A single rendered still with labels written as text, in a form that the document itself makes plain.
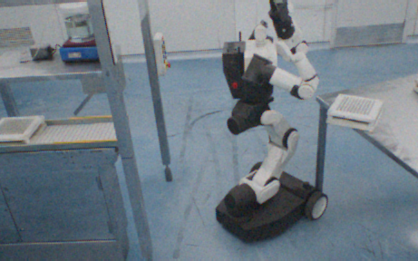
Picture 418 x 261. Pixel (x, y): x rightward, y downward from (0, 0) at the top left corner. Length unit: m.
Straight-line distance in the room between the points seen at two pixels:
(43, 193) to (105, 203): 0.35
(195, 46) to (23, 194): 3.86
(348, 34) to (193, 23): 2.09
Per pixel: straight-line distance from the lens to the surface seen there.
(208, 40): 5.96
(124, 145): 2.17
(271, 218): 2.82
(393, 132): 2.41
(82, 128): 2.52
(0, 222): 2.91
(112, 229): 2.69
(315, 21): 6.03
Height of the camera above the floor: 2.04
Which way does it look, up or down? 30 degrees down
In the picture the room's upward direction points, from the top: 5 degrees counter-clockwise
